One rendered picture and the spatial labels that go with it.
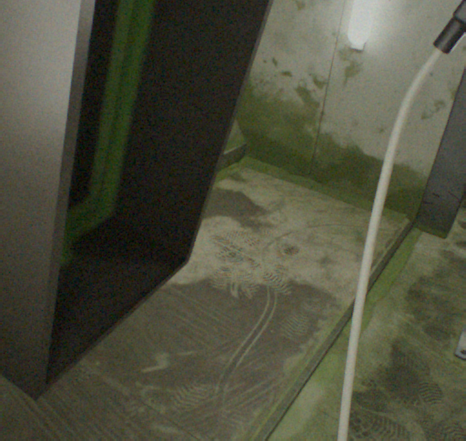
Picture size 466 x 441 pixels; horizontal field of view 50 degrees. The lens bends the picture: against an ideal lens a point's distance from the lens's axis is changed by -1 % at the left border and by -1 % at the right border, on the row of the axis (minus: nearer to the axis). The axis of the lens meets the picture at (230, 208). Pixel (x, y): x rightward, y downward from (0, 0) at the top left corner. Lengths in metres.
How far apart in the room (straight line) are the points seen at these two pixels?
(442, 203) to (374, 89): 0.70
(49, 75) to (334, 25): 2.24
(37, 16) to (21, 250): 0.39
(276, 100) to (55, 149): 2.37
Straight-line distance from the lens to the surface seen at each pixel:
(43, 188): 0.78
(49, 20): 0.68
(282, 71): 2.96
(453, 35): 0.83
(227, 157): 3.03
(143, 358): 1.79
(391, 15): 2.71
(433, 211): 2.87
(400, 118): 0.85
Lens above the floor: 1.34
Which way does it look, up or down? 29 degrees down
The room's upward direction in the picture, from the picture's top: 7 degrees clockwise
